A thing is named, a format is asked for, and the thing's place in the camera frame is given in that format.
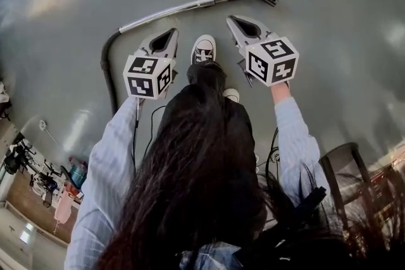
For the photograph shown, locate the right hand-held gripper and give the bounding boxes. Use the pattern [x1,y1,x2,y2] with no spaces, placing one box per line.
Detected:
[225,15,300,88]

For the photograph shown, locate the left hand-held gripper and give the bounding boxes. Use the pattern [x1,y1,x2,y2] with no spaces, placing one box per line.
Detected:
[122,27,180,101]

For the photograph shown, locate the silver vacuum tube with hose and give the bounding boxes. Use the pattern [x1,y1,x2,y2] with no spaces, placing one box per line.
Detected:
[118,0,230,34]

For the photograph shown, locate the person's right forearm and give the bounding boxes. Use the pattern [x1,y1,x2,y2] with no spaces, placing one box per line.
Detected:
[270,81,321,175]

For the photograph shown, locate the person's left forearm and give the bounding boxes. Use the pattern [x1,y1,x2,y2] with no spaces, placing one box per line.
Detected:
[90,97,147,188]

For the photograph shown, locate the handheld tool with blue body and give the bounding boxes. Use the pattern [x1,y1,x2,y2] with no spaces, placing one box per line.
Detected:
[59,156,90,200]

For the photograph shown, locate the person's left shoe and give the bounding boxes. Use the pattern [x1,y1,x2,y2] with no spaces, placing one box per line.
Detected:
[190,34,218,66]

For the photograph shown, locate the person's shoe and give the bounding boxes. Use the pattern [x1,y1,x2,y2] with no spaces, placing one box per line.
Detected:
[222,88,240,104]
[190,34,218,66]

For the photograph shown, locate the person's black trousers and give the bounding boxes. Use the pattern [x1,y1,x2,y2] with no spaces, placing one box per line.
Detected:
[156,61,256,169]

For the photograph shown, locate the person's right shoe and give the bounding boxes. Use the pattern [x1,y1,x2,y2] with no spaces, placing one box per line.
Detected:
[222,88,240,104]

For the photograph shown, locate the pink cloth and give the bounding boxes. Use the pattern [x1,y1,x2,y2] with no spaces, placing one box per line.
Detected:
[53,188,73,234]

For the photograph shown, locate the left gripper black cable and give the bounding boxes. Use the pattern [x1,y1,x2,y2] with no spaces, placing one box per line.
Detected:
[130,97,168,175]

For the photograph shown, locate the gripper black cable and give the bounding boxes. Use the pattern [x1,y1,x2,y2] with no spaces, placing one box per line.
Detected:
[265,127,283,181]
[130,97,168,175]

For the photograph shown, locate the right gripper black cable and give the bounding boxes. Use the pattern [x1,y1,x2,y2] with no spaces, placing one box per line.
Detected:
[265,127,283,181]

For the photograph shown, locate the white coiled floor cable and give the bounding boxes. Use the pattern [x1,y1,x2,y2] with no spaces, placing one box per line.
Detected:
[38,119,70,153]

